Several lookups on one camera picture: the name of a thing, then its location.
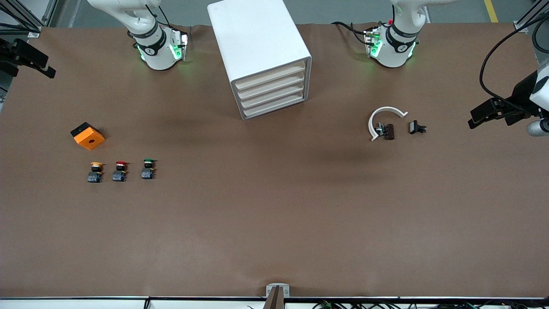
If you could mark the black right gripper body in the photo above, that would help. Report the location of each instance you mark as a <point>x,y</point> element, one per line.
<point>9,53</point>

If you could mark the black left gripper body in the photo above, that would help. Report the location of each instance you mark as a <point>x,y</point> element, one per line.
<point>521,95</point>

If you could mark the green push button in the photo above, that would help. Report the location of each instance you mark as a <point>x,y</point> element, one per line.
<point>148,172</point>

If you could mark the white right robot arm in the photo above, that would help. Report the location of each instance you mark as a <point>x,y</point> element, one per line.
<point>158,51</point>

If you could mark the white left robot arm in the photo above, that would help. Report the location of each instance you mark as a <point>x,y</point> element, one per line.
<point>394,47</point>

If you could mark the orange black button box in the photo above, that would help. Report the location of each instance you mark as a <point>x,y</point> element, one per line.
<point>89,138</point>

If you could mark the yellow push button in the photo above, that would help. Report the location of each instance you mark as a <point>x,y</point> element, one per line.
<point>95,172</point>

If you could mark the red push button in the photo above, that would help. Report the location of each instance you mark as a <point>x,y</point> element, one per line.
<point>120,171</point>

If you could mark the small black component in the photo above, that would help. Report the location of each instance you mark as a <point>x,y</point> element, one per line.
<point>414,127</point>

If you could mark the white curved plastic part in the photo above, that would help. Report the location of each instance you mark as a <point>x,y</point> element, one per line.
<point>388,108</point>

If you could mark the small brown metal component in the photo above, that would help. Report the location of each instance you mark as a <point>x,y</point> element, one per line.
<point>389,131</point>

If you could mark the brown table cover mat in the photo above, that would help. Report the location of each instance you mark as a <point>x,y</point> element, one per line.
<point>274,214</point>

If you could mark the aluminium frame post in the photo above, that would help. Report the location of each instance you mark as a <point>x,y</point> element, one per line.
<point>521,26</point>
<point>32,29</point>

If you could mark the metal table edge bracket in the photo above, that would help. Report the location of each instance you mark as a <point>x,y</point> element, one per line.
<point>270,290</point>

